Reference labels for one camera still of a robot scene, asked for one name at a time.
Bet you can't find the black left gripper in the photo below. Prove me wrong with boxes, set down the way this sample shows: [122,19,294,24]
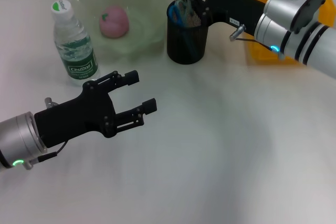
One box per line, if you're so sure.
[34,70,158,148]

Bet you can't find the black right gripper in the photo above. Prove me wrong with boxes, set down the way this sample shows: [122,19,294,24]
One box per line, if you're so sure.
[183,0,267,36]

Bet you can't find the blue teal sheathed scissors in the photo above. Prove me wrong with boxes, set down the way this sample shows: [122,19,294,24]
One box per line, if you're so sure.
[168,0,200,57]

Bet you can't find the clear green-label water bottle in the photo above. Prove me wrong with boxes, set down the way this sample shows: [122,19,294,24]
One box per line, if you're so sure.
[50,0,101,87]

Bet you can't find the pink toy peach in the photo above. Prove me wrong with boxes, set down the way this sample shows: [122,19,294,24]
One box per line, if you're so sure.
[99,5,130,38]

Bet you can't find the black mesh pen holder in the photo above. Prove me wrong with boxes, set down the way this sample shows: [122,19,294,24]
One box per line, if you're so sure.
[166,0,211,65]

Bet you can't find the translucent green fruit bowl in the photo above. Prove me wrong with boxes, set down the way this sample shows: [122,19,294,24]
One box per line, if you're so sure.
[72,0,170,59]

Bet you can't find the grey right wrist cable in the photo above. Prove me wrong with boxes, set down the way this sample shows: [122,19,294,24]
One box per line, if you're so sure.
[229,24,286,61]

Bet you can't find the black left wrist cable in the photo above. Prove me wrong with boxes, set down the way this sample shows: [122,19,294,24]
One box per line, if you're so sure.
[25,97,70,170]

